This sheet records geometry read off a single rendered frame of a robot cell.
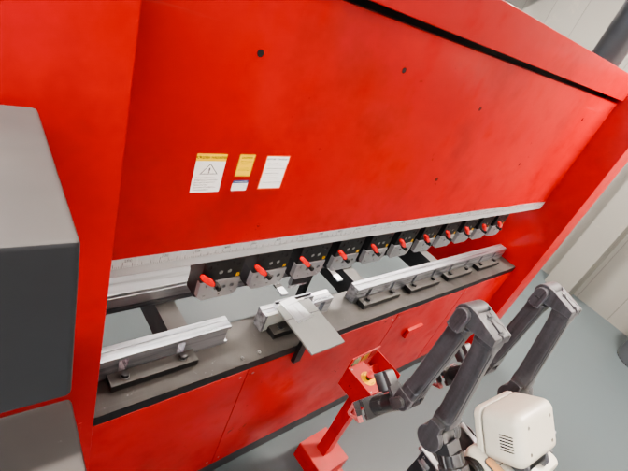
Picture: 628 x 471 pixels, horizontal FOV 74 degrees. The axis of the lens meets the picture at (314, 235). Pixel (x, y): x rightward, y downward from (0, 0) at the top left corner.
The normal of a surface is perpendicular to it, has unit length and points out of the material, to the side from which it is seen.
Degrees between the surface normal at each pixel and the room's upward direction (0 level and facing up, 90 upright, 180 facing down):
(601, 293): 90
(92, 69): 90
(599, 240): 90
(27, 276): 90
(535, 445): 47
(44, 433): 0
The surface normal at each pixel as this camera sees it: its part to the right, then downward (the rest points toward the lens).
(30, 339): 0.53, 0.60
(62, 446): 0.33, -0.80
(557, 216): -0.75, 0.11
